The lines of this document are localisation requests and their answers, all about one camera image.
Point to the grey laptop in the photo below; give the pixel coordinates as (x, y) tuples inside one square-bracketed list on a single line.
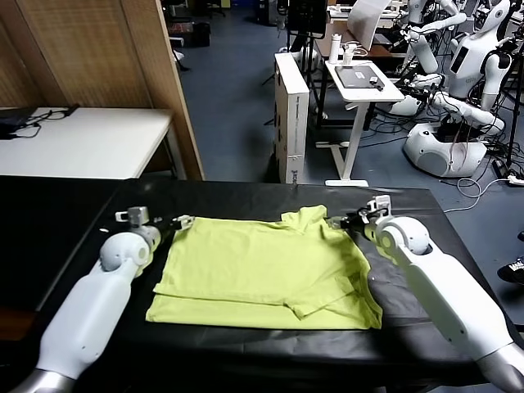
[(354, 78)]

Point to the black bin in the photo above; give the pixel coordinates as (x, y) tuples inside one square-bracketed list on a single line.
[(201, 34)]

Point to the white humanoid robot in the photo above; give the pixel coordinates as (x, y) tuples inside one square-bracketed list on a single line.
[(475, 61)]

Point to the black shoe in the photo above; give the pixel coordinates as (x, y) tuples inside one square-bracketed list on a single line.
[(513, 270)]

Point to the wooden partition screen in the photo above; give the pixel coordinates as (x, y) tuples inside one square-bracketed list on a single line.
[(102, 49)]

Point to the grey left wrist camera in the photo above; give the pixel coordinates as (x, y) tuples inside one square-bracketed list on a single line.
[(135, 216)]

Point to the white curved panel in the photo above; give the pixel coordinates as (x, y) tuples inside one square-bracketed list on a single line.
[(366, 20)]

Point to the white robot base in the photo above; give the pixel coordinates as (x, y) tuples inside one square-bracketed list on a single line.
[(434, 151)]

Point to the small black device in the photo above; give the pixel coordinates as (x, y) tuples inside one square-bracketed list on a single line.
[(376, 83)]

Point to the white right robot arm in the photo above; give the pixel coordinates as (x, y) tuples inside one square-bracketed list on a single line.
[(442, 294)]

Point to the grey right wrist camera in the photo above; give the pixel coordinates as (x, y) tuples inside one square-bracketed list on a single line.
[(378, 204)]

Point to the wrinkled black table cloth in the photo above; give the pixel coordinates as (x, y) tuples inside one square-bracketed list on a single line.
[(266, 360)]

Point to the black monitor on stand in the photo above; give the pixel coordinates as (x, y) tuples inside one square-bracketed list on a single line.
[(307, 16)]

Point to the smooth black table cover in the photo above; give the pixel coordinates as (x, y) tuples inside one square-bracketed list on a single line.
[(41, 237)]

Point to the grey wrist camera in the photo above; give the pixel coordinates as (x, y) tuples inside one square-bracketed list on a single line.
[(135, 216), (378, 204)]

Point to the white bottle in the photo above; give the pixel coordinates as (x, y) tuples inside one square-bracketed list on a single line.
[(335, 49)]

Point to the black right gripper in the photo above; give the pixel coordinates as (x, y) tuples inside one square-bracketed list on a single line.
[(357, 227)]

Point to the black tripod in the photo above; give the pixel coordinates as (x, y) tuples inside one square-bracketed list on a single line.
[(513, 102)]

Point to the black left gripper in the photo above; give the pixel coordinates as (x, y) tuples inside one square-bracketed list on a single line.
[(165, 229)]

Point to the white raised robot arm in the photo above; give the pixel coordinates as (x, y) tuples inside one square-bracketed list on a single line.
[(425, 41)]

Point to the white table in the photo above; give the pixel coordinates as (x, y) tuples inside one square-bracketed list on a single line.
[(102, 143)]

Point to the white lowered robot forearm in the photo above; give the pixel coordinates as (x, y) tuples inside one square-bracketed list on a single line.
[(471, 112)]

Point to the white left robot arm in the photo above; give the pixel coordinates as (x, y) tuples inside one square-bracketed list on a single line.
[(90, 307)]

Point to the black pouch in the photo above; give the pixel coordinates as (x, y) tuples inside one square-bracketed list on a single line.
[(10, 127)]

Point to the brown desk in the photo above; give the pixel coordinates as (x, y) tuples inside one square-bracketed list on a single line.
[(385, 51)]

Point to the white standing desk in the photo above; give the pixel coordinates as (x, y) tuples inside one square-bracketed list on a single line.
[(360, 96)]

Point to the tall white cardboard box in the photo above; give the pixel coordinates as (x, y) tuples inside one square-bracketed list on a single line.
[(296, 123)]

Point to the yellow-green t-shirt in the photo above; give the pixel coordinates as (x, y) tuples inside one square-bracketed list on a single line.
[(266, 274)]

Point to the white power strip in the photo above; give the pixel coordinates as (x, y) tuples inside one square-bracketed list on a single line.
[(516, 180)]

